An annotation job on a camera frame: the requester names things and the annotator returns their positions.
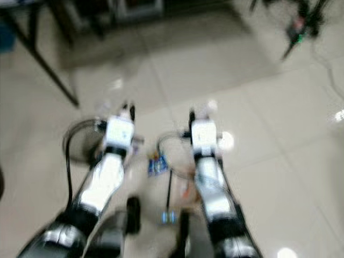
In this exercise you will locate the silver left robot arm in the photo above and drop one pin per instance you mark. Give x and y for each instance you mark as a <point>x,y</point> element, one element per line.
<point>99,185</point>

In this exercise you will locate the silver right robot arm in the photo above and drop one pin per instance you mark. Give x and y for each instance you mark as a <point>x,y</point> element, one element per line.
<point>215,193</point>

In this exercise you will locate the blue snack packet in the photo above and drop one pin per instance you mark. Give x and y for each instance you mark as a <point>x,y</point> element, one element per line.
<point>158,165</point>

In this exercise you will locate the thin black stick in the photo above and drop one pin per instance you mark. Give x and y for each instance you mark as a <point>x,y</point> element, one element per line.
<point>169,189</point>

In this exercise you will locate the small blue object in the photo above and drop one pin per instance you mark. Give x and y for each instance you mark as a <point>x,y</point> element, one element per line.
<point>167,217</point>

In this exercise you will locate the dark low cabinet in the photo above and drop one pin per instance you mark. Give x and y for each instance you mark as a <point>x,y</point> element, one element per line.
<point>113,13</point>

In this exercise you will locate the black robot right leg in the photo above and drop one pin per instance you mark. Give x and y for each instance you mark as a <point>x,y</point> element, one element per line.
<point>185,236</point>

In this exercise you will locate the black robot leg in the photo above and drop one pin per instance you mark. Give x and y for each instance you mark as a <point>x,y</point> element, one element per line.
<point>185,236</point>
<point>115,236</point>

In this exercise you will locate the black robot left leg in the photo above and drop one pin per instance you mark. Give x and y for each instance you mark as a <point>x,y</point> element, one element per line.
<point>115,236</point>

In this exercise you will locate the blue storage box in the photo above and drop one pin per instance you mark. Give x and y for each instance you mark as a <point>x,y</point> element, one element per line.
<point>5,36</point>

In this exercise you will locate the black tripod stand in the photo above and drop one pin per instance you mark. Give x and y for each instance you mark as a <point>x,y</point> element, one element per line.
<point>301,27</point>

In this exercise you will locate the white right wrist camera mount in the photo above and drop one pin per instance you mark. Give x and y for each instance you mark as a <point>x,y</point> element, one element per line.
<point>205,135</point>

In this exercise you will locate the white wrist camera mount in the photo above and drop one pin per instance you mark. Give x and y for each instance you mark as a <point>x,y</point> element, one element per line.
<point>205,135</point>
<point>120,132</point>

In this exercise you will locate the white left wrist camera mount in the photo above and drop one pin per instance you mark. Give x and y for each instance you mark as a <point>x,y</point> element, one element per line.
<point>120,132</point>

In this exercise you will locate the black metal frame table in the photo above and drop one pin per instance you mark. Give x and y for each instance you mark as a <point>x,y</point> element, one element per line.
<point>40,56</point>

